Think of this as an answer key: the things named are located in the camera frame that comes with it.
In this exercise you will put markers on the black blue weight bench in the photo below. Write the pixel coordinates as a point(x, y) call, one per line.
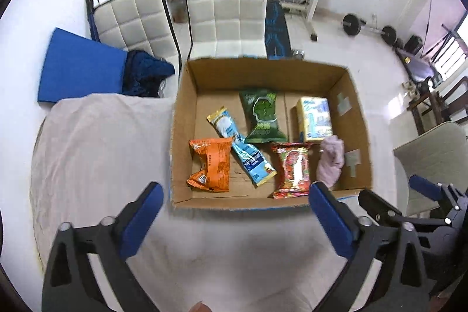
point(277, 39)

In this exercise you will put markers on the black speaker box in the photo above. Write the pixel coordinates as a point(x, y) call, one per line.
point(414, 44)

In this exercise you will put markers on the light blue long packet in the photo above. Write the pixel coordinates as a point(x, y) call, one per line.
point(252, 160)

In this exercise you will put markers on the brown wooden chair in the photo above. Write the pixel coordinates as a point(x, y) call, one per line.
point(432, 102)

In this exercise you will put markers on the red snack packet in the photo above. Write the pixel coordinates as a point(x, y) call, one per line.
point(294, 172)

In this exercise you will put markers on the floor barbell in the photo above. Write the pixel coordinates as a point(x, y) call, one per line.
point(353, 25)

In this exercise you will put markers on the white quilted chair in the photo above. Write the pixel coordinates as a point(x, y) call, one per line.
point(138, 25)
point(227, 28)

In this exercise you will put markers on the grey table cloth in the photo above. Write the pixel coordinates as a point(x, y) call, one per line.
point(93, 155)

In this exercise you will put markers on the right white quilted chair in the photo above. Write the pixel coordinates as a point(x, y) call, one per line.
point(227, 28)

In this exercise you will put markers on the left white quilted chair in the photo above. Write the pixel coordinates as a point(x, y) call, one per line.
point(138, 25)

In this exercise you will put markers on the grey office chair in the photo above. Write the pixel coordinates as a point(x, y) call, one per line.
point(440, 156)

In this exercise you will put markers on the yellow blue tissue pack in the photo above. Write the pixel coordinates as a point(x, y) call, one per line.
point(313, 119)

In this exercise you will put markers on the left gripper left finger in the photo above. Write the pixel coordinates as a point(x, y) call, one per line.
point(69, 281)

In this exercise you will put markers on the green snack packet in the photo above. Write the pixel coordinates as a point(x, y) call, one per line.
point(260, 110)

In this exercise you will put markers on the open cardboard box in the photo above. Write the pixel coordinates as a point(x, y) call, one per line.
point(247, 133)

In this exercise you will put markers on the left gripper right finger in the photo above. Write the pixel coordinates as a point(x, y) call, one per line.
point(358, 240)

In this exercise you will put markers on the lavender towel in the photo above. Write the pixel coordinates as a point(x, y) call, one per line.
point(332, 160)

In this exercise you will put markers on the orange snack packet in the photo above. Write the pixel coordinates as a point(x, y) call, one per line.
point(214, 174)

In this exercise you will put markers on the chrome dumbbell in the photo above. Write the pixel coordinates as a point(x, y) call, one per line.
point(297, 54)

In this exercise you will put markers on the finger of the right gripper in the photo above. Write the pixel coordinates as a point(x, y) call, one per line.
point(425, 187)
point(377, 208)

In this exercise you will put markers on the dark blue cloth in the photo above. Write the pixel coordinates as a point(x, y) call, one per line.
point(143, 74)

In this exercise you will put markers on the blue foam mat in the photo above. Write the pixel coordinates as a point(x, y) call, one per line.
point(76, 67)

